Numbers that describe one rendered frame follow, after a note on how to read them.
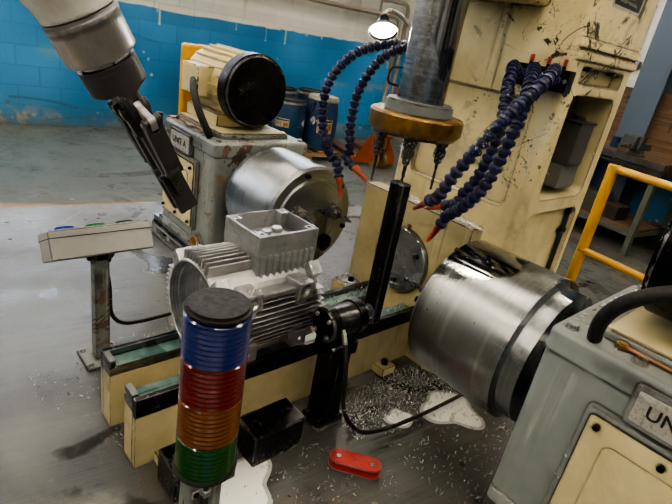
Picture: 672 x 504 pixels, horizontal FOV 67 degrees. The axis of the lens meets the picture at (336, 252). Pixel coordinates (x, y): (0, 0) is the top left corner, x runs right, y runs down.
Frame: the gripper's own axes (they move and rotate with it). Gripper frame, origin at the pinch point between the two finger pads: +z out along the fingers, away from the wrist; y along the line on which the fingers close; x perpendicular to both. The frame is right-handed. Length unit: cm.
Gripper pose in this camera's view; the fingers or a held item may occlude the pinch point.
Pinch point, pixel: (175, 188)
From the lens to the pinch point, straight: 81.6
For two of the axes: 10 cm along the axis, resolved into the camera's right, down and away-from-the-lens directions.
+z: 2.3, 7.1, 6.6
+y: -6.5, -4.0, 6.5
